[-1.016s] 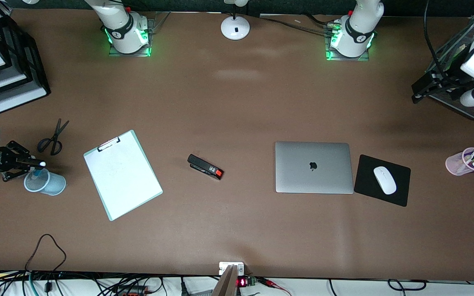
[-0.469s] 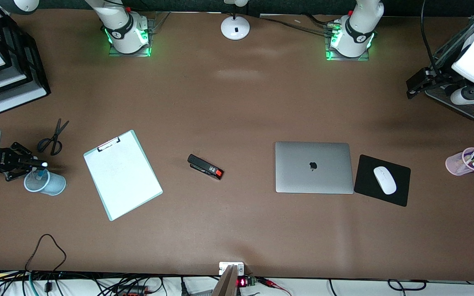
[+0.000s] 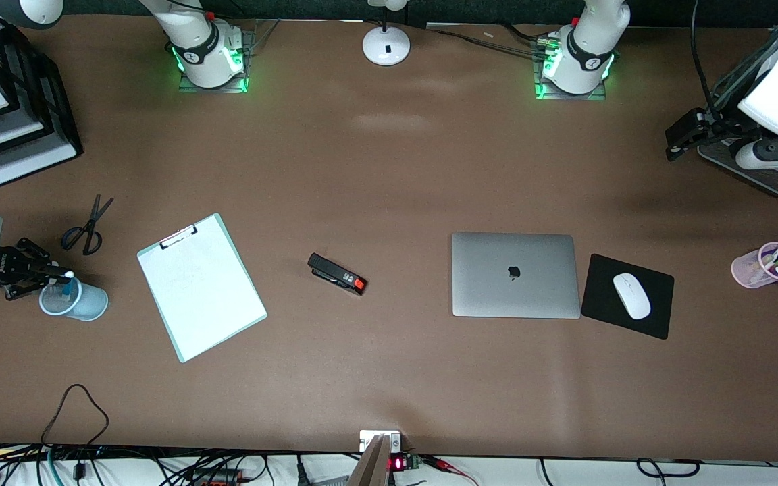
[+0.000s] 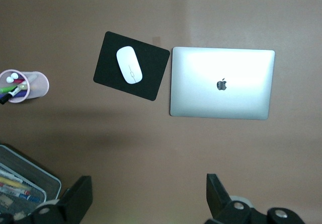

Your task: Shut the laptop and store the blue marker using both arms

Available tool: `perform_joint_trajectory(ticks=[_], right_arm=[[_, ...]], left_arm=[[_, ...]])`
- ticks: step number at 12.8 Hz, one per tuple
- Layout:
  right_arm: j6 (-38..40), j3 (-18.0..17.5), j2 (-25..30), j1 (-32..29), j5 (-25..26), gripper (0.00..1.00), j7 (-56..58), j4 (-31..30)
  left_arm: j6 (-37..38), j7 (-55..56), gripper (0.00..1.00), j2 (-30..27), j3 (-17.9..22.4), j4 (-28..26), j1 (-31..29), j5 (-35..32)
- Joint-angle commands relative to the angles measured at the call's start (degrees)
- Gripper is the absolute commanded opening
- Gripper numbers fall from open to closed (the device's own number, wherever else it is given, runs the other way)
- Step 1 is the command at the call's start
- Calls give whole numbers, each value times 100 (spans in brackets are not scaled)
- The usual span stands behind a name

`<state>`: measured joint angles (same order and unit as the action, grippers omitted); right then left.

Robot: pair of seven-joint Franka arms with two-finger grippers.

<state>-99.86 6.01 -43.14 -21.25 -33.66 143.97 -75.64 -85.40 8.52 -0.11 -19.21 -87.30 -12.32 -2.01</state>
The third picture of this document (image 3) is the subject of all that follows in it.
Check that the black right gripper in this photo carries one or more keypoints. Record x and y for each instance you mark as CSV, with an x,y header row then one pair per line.
x,y
16,267

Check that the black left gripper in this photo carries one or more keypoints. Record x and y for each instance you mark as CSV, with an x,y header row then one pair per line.
x,y
714,126

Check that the blue marker white cap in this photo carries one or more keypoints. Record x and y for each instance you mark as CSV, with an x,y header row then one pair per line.
x,y
65,290

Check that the silver laptop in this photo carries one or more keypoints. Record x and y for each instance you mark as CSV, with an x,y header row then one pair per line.
x,y
497,290

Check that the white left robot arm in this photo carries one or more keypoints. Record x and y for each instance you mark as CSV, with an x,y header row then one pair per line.
x,y
591,47

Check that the green marker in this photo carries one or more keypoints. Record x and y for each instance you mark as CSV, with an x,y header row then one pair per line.
x,y
775,260

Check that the blue mesh pen cup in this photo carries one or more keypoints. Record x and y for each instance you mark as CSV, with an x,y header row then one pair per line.
x,y
88,304

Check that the black scissors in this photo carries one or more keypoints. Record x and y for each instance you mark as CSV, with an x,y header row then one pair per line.
x,y
86,237

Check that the pink mesh pen cup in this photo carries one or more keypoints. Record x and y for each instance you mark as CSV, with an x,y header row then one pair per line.
x,y
747,273

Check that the black stacked document tray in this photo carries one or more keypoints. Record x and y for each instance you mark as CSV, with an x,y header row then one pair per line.
x,y
58,115

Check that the mint green clipboard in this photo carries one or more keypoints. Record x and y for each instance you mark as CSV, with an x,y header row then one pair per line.
x,y
179,351

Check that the white paper sheet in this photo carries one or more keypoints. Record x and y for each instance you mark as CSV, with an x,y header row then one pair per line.
x,y
203,297

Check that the white computer mouse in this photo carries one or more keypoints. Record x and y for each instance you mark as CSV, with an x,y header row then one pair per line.
x,y
632,295

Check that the black mouse pad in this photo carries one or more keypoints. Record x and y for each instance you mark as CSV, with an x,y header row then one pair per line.
x,y
598,304

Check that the black stapler red tip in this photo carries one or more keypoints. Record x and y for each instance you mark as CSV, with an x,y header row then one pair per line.
x,y
331,270

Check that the white round-base stand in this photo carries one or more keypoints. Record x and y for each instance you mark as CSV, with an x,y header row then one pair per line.
x,y
386,46

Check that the circuit board red display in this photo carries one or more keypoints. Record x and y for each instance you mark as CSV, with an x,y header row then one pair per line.
x,y
399,464

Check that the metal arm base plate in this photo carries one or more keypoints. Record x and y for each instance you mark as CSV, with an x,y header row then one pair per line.
x,y
244,50
568,94

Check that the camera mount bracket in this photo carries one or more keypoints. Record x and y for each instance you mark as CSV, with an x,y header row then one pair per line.
x,y
375,466

